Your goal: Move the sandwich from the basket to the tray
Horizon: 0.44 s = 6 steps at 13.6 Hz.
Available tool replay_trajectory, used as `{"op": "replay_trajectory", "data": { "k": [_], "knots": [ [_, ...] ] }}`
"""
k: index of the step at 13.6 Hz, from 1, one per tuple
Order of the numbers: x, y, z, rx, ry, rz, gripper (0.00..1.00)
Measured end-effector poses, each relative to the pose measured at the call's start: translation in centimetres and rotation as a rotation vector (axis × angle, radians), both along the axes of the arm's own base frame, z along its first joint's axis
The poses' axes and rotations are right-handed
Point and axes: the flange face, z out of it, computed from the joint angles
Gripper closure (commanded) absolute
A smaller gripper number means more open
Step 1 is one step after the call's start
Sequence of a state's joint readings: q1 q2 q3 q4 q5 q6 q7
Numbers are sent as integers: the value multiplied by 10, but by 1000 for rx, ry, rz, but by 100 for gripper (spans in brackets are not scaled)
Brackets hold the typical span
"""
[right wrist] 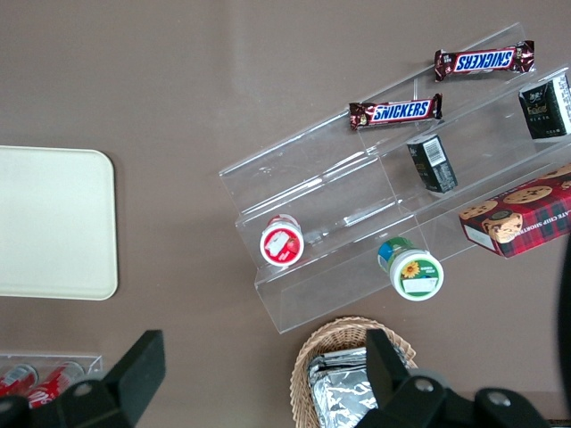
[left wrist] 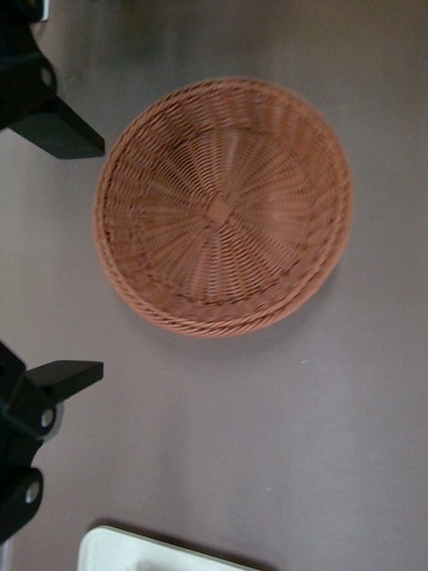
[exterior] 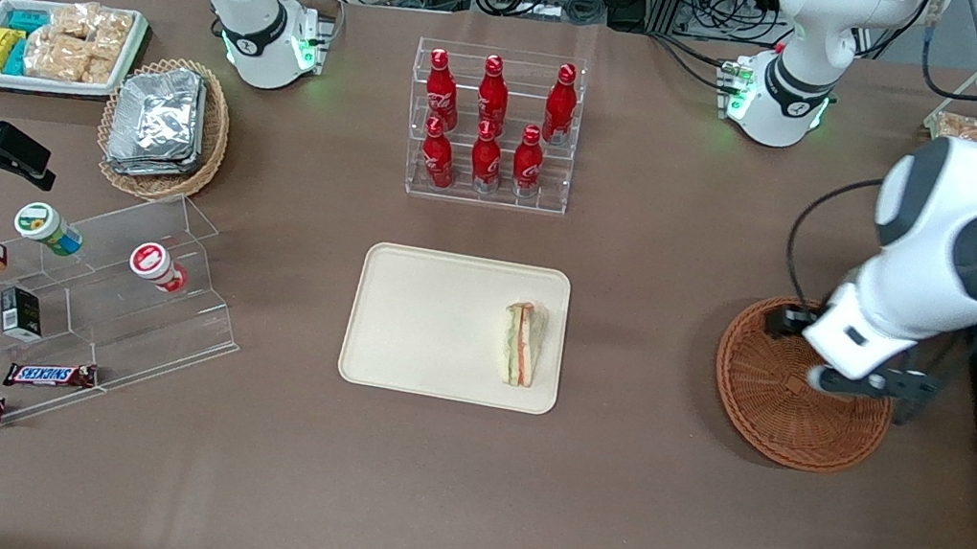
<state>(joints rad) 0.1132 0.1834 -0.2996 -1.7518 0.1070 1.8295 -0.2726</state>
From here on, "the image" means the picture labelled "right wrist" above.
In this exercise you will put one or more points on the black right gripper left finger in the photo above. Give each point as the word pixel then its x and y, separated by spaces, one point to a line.
pixel 134 370

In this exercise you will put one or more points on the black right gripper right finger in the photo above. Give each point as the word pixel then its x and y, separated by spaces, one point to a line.
pixel 388 374

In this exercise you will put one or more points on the oval tan wicker basket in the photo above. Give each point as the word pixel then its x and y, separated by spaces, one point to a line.
pixel 339 334

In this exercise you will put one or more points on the beige plastic tray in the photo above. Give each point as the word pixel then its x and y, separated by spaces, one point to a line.
pixel 53 223

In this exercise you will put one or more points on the clear acrylic bottle rack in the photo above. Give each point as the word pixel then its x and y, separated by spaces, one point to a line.
pixel 91 362

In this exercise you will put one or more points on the silver foil packet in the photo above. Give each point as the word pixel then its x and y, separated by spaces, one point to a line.
pixel 330 359
pixel 343 401

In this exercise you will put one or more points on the red cola bottle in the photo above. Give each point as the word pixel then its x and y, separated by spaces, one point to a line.
pixel 15 380
pixel 55 384

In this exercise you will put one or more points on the green lid yogurt cup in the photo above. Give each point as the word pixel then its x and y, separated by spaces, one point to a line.
pixel 417 276

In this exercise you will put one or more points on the red lid yogurt cup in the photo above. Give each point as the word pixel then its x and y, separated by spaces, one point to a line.
pixel 282 245

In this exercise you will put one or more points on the clear acrylic stepped stand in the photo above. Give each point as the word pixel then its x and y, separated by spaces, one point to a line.
pixel 321 187

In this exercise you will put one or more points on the red tartan cookie box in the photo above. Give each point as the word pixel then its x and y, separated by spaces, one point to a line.
pixel 522 218

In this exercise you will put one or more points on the small black carton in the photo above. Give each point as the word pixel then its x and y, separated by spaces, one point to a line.
pixel 544 111
pixel 430 167

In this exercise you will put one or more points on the Snickers chocolate bar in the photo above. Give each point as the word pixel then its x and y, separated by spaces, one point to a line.
pixel 484 61
pixel 397 111

